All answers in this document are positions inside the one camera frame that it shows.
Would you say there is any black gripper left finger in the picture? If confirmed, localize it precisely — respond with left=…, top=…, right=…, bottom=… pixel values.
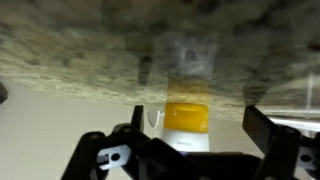
left=59, top=105, right=211, bottom=180

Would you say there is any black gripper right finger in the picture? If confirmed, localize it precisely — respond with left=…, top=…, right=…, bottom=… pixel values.
left=241, top=105, right=320, bottom=180

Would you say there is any white tube with yellow cap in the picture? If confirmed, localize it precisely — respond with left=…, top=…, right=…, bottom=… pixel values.
left=160, top=101, right=211, bottom=154

